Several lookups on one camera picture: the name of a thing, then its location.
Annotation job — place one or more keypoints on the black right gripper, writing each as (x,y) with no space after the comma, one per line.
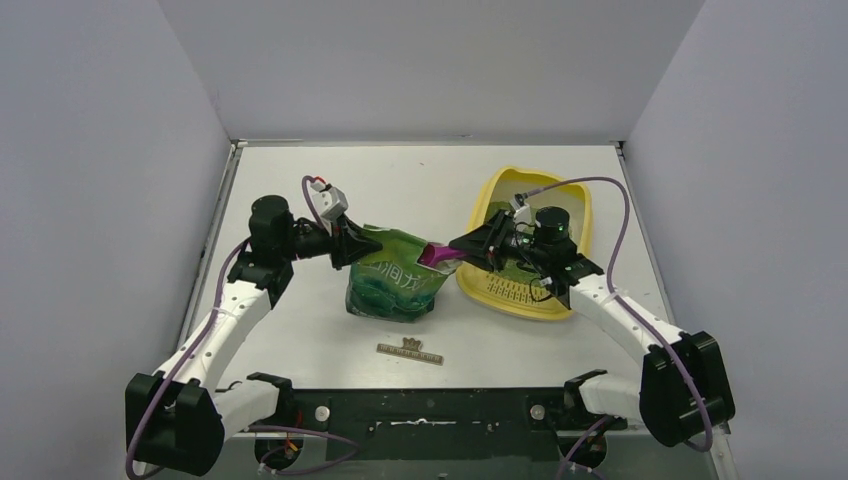
(496,240)

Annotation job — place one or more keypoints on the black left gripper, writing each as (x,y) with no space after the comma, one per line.
(347,242)

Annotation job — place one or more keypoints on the magenta plastic scoop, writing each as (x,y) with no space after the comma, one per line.
(433,254)

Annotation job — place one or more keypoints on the yellow litter box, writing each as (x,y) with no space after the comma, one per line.
(524,300)

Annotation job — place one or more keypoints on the green cat litter bag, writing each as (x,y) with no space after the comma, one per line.
(391,284)

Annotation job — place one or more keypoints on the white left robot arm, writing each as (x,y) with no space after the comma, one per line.
(175,417)

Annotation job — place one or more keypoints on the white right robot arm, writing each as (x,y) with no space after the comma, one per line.
(683,390)

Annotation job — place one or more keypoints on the green litter granules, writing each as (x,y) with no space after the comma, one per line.
(503,278)

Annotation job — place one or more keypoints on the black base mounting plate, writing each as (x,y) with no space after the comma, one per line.
(535,423)

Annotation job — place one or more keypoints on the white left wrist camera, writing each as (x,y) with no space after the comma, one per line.
(328,199)

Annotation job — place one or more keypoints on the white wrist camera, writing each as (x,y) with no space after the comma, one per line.
(521,211)
(328,199)

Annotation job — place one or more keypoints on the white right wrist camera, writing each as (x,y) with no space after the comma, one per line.
(521,211)

